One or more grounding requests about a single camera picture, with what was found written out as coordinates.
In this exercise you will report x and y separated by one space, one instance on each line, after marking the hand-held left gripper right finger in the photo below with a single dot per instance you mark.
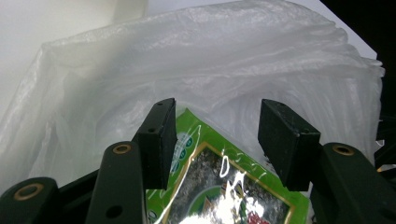
288 146

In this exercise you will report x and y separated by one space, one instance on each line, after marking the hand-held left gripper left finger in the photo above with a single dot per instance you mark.
157 146

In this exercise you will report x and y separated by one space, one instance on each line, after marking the green snack packet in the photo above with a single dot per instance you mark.
218 186

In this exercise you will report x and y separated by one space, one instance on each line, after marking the translucent plastic bag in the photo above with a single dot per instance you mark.
202 62

